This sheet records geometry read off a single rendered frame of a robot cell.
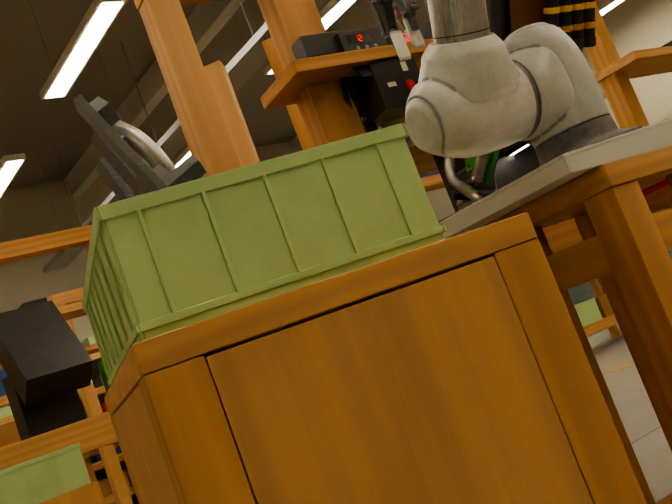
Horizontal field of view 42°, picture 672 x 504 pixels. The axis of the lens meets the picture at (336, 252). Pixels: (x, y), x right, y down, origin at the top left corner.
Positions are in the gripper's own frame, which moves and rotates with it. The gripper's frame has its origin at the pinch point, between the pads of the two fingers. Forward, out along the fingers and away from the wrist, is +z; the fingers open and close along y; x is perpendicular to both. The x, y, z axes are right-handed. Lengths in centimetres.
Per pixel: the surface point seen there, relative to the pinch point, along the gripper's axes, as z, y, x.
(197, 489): 69, 54, -95
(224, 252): 45, 51, -82
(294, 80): -19, -59, 6
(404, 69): -15, -55, 41
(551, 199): 48, 33, -11
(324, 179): 40, 53, -66
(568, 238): 53, -5, 27
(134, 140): 20, 26, -78
